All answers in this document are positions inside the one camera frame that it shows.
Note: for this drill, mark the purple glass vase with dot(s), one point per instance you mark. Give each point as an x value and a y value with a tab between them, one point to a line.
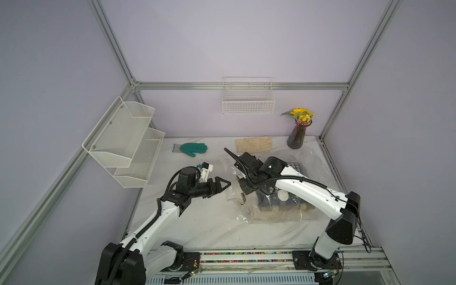
296	139

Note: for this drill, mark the aluminium mounting rail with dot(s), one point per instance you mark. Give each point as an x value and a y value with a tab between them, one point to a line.
352	258

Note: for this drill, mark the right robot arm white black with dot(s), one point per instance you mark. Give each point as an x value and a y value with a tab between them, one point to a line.
276	175

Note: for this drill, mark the white vacuum bag valve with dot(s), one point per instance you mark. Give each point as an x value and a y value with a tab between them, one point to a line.
283	195

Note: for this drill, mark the beige leather gloves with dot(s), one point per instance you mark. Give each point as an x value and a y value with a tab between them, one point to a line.
254	145

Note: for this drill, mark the white wire wall basket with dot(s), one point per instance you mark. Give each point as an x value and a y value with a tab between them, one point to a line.
248	95

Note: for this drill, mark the green work glove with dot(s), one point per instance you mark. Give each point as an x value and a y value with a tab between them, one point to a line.
190	149

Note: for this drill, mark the white mesh two-tier shelf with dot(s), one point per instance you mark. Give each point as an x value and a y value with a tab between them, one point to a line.
125	144

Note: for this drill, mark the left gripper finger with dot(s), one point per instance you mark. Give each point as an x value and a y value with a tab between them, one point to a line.
220	182
220	189

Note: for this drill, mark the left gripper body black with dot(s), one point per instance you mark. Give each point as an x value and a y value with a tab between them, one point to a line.
202	189

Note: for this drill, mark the cream knitted scarf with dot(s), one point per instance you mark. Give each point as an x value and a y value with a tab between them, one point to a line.
261	208

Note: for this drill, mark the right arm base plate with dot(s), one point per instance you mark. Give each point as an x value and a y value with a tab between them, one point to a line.
308	260

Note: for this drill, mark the yellow flower bouquet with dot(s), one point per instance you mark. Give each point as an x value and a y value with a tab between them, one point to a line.
300	115

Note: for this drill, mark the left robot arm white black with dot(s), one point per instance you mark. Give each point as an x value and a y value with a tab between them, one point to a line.
132	261

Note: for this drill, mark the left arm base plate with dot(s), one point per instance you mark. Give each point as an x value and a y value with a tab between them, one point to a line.
184	262

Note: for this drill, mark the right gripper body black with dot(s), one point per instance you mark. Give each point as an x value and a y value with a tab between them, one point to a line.
250	184

